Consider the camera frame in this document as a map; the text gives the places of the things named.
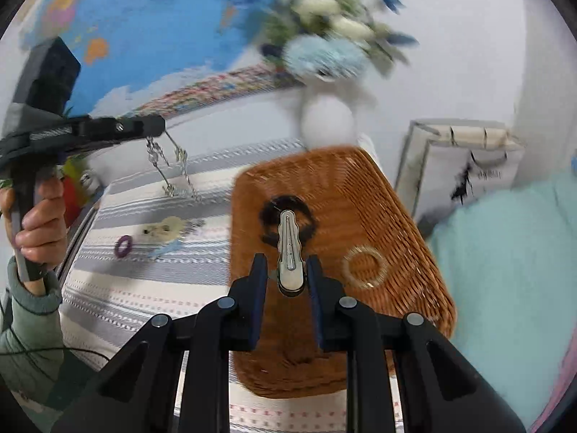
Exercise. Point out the blue white flower bouquet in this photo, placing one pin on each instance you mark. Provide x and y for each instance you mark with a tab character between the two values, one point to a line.
315	49

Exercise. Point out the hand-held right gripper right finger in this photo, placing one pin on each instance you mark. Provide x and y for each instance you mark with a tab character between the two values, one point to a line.
318	302

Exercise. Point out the brown wicker basket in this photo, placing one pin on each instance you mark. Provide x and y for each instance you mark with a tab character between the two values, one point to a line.
360	198

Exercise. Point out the world map wall poster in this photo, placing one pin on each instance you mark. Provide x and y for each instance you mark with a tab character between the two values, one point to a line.
157	22

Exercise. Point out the teal blanket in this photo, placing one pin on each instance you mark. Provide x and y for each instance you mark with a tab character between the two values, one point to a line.
509	279

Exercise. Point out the silver cream hair clip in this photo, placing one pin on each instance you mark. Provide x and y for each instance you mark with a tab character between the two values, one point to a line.
288	252

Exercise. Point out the person's left hand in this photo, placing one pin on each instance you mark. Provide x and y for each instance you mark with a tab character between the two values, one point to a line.
43	234

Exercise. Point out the black hair scrunchie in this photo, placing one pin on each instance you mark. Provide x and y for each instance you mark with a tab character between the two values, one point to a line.
267	216

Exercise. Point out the white paper bag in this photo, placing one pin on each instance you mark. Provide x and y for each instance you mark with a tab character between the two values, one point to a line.
432	167

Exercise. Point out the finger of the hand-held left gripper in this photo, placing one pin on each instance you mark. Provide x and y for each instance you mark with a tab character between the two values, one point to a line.
135	127

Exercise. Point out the person's left forearm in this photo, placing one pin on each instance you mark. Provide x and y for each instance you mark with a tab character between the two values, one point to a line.
27	338

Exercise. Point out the colourful toy figures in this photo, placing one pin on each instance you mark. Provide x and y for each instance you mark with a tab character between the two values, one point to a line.
74	194

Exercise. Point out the white vase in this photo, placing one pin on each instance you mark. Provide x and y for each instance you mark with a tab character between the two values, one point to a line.
327	121

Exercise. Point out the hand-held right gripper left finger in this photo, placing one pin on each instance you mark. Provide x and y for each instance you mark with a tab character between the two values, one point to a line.
259	297

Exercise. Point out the striped woven mat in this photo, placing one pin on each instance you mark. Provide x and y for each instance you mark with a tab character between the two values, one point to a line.
135	306

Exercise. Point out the light blue hair clip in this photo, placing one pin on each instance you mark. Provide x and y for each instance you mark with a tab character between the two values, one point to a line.
169	248

